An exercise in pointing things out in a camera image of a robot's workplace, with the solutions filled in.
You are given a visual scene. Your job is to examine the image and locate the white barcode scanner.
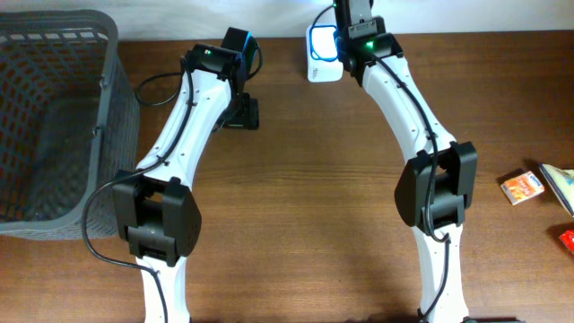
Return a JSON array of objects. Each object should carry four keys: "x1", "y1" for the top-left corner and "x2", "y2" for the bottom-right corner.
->
[{"x1": 305, "y1": 23, "x2": 344, "y2": 83}]

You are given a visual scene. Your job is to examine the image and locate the red Hacks candy bag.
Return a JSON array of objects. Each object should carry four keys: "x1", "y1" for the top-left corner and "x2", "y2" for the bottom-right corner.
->
[{"x1": 559, "y1": 230, "x2": 574, "y2": 254}]

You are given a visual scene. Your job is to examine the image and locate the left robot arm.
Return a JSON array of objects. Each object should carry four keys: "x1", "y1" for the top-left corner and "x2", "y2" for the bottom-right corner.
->
[{"x1": 111, "y1": 28, "x2": 262, "y2": 322}]

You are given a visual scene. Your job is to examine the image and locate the orange tissue pack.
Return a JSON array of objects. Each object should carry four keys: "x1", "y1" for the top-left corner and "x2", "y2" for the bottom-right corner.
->
[{"x1": 500, "y1": 171, "x2": 545, "y2": 205}]

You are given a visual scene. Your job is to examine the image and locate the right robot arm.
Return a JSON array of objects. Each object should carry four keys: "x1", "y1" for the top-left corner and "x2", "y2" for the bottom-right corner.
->
[{"x1": 333, "y1": 0, "x2": 478, "y2": 322}]

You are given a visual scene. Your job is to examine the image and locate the yellow snack bag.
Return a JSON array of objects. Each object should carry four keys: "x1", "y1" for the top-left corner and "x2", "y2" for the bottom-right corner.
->
[{"x1": 539, "y1": 163, "x2": 573, "y2": 216}]

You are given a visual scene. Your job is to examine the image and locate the grey plastic mesh basket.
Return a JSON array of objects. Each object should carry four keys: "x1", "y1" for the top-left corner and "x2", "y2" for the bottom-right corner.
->
[{"x1": 1, "y1": 10, "x2": 140, "y2": 240}]

